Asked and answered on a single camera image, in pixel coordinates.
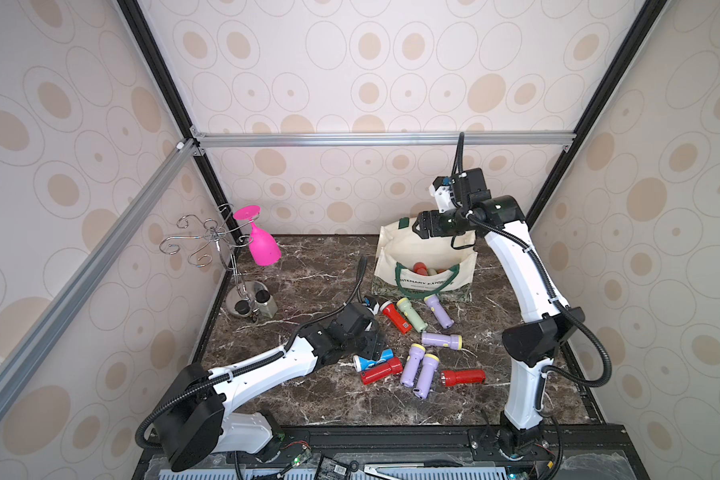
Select red flashlight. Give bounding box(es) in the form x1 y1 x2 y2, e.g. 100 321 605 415
441 369 486 388
412 262 429 276
361 357 403 385
381 301 412 334

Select pale green flashlight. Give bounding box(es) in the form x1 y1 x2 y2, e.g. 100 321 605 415
396 297 428 333

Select cream green tote bag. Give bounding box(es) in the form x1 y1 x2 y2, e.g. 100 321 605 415
371 218 478 302

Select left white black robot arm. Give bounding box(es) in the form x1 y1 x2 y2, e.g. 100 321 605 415
135 296 384 472

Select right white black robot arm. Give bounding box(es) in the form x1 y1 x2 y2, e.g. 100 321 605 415
413 168 613 460

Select horizontal aluminium back bar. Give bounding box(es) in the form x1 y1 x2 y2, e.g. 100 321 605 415
196 130 576 149

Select purple flashlight yellow head sideways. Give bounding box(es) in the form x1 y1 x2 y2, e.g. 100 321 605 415
421 332 463 351

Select pink plastic wine glass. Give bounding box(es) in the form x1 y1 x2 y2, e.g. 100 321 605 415
233 205 282 266

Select aluminium left side bar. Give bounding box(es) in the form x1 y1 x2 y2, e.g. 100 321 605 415
0 138 199 422

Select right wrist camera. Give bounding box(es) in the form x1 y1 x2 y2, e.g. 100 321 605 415
429 176 456 213

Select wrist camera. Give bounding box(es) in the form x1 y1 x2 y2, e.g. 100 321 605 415
362 295 380 315
429 176 456 213

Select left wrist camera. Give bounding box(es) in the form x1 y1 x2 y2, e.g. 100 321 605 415
362 295 380 315

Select silver wire glass rack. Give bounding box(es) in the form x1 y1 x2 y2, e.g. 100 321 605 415
158 203 272 321

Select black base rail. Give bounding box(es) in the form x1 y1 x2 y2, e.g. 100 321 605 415
134 424 648 479

